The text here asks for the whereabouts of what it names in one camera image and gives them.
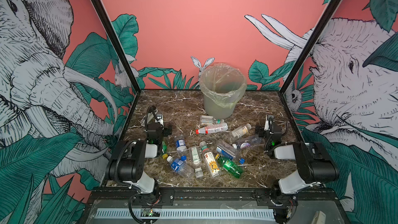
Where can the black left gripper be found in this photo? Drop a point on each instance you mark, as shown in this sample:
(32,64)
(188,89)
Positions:
(163,132)

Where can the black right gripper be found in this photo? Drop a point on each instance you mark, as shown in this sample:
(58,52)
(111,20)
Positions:
(263,131)

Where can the purple label clear bottle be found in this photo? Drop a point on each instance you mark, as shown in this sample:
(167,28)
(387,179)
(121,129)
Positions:
(247,142)

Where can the blue label clear water bottle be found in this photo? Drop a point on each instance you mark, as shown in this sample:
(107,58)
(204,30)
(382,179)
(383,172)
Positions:
(181,147)

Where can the small green bottle yellow cap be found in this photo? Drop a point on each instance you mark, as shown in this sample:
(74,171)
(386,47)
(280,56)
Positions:
(164,150)

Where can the white cap orange label bottle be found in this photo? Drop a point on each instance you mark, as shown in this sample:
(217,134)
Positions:
(241,131)

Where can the clear bottle blue cap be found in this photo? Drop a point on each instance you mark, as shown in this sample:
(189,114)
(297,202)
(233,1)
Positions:
(228,151)

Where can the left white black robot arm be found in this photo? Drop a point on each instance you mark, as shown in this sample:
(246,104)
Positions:
(126,166)

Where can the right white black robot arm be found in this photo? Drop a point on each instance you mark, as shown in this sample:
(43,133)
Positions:
(314,165)

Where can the grey mesh waste bin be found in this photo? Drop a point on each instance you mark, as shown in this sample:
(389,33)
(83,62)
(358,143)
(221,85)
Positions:
(219,102)

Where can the clear plastic bin liner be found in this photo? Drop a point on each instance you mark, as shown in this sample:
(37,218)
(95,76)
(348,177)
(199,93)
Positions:
(222,84)

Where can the crushed blue label water bottle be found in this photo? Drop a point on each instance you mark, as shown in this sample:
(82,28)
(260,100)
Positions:
(180,167)

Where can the clear bottle green white label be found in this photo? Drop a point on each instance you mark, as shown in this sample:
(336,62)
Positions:
(196,161)

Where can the clear bottle green neck band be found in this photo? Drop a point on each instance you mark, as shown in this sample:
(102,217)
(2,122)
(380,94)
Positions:
(209,120)

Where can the red cap white bottle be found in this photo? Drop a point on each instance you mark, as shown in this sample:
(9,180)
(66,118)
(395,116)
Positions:
(214,128)

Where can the green soda bottle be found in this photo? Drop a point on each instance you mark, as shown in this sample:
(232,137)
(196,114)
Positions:
(229,166)

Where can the sunflower label tea bottle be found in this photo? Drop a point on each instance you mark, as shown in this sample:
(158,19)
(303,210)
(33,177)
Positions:
(210,160)

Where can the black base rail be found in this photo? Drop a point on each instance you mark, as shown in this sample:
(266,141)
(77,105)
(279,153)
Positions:
(167,196)

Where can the white perforated cable tray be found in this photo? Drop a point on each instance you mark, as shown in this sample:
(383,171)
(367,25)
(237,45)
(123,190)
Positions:
(191,213)

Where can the left black frame post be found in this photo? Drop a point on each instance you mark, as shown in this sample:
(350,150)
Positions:
(110,31)

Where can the black frame post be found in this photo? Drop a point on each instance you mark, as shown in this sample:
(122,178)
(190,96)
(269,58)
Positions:
(318,30)
(110,31)

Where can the right black frame post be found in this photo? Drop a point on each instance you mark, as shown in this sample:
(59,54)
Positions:
(318,30)

